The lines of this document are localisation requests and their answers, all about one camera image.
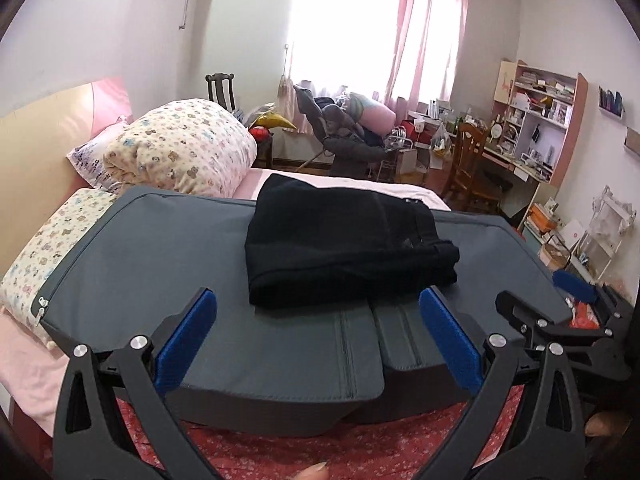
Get beige bed headboard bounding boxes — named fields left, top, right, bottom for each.
left=0, top=77, right=133, bottom=276

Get red floral blanket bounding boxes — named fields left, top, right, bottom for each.
left=115, top=392, right=526, bottom=480

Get pink bookshelf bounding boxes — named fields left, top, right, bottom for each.
left=492, top=59, right=588, bottom=186

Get brown wooden chair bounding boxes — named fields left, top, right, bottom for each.
left=442, top=122, right=501, bottom=213

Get black pants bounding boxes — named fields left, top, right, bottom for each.
left=244, top=173, right=461, bottom=309

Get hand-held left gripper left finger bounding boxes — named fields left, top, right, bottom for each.
left=52, top=287, right=221, bottom=480

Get white storage cart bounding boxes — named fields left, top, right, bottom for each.
left=382, top=130, right=417, bottom=182

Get small wall shelf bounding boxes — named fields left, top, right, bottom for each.
left=597, top=85, right=626, bottom=121

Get purple printed pillow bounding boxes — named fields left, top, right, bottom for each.
left=66, top=116, right=133, bottom=193

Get person's right hand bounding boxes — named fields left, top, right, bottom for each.
left=584, top=409, right=633, bottom=438

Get black chair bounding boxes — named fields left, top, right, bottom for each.
left=205, top=72, right=238, bottom=113

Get pink bolster pillow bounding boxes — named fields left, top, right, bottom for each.
left=357, top=105, right=398, bottom=133

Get pink curtain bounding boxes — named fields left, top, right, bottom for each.
left=390, top=0, right=471, bottom=106

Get cardboard box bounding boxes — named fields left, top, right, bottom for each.
left=540, top=242, right=573, bottom=268

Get grey zippered mat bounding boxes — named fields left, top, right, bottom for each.
left=37, top=185, right=573, bottom=438

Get white wire rack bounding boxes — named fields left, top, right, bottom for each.
left=580, top=185, right=631, bottom=281

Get clear plastic bag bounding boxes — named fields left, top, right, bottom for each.
left=430, top=122, right=453, bottom=157

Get person's left hand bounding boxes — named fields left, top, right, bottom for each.
left=295, top=461, right=331, bottom=480

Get cluttered desk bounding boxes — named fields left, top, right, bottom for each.
left=400, top=110, right=556, bottom=201

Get white floral pillow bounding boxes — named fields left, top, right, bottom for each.
left=0, top=189, right=118, bottom=348

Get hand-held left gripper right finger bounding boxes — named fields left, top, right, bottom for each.
left=415, top=286, right=586, bottom=480

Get yellow toy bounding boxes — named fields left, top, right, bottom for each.
left=250, top=112, right=298, bottom=131

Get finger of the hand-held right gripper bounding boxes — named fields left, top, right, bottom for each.
left=495, top=290, right=615, bottom=350
left=552, top=270, right=635, bottom=328

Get bear-print pillow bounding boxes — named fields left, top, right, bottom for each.
left=102, top=99, right=258, bottom=198

